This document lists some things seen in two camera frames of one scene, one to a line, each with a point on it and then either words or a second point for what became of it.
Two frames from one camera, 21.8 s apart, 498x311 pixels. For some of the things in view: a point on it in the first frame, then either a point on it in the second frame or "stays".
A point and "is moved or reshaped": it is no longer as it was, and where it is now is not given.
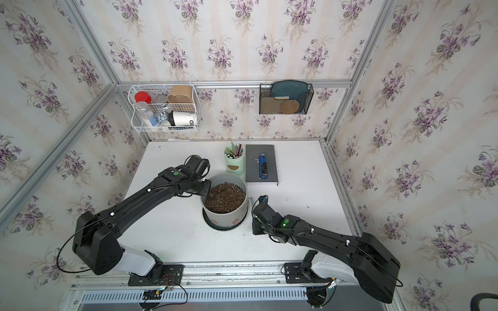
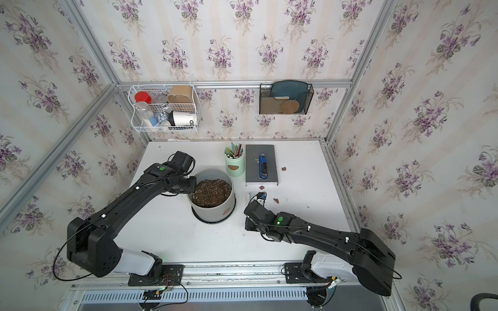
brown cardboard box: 181,94 stays
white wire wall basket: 165,108 stays
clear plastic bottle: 144,113 stays
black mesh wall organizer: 285,98 stays
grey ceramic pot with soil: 227,201 is moved or reshaped
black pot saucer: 224,228 -> 213,221
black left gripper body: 201,188 -> 187,185
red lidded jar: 142,96 stays
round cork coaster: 290,106 stays
